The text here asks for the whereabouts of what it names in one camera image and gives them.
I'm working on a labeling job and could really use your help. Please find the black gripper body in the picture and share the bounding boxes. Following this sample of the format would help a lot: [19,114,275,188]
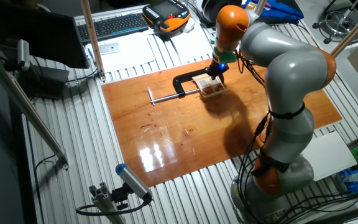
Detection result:
[206,61,229,77]

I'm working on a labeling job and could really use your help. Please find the black metal C-clamp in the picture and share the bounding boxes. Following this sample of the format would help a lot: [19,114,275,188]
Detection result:
[147,67,226,106]

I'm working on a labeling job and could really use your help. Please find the white paper sheet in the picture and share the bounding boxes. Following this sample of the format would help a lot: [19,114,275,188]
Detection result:
[85,35,157,74]
[166,23,214,62]

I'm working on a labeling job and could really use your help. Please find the black filament spool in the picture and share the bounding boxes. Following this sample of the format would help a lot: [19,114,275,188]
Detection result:
[201,0,243,26]

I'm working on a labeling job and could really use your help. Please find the orange and black teach pendant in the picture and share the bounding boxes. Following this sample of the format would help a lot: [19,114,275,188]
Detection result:
[142,0,191,35]

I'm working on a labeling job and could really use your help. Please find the glossy wooden board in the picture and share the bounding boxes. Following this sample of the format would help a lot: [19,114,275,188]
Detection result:
[101,57,344,189]

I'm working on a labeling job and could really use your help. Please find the blue cloth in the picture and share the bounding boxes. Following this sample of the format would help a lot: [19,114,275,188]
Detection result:
[241,0,305,27]

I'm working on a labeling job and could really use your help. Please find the silver smartphone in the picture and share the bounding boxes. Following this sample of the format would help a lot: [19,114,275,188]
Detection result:
[98,42,121,56]

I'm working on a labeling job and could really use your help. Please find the black computer keyboard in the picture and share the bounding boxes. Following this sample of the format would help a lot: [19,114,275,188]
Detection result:
[76,12,150,44]

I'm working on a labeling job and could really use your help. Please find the metal stool base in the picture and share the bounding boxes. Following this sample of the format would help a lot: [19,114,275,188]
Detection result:
[311,0,358,45]

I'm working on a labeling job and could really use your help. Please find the white flat board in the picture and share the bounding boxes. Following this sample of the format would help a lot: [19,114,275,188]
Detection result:
[298,130,358,182]

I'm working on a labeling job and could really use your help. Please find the black equipment box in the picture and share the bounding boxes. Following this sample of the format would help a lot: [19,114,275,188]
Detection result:
[19,63,70,101]

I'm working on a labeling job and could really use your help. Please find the aluminium profile stand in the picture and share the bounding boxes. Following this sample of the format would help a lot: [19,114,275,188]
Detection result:
[88,182,126,224]

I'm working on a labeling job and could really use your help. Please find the blue tissue packet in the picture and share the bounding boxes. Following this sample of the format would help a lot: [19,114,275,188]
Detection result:
[337,167,358,194]

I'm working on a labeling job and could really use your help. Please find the black computer monitor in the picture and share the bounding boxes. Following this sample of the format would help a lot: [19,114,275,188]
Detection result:
[0,0,90,70]

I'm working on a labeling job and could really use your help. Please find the diagonal aluminium bar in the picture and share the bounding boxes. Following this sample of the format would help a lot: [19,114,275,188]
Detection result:
[0,42,70,170]

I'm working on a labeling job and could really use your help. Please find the dark metal bar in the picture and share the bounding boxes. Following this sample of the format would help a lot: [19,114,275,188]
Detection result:
[305,213,358,224]

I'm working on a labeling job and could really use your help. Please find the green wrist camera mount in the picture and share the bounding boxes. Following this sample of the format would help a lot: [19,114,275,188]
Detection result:
[213,46,238,63]

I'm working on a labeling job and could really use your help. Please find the miniature wooden window frame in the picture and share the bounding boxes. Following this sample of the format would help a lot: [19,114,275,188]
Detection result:
[191,73,229,100]

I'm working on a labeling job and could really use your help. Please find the wooden frame post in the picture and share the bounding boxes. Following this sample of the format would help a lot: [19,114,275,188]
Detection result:
[80,0,107,82]
[329,1,358,58]
[255,0,267,16]

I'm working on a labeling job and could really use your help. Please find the silver camera with blue cap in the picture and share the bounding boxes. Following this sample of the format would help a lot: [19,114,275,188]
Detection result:
[115,163,154,203]

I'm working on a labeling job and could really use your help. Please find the black camera bracket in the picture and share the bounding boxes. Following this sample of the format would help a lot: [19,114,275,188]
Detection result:
[110,183,131,211]

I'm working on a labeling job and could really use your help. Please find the black camera cable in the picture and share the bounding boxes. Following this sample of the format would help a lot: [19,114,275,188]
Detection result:
[75,198,150,217]

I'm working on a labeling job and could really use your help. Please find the grey depth camera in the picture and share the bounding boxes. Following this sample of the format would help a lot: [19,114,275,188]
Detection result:
[16,39,31,72]

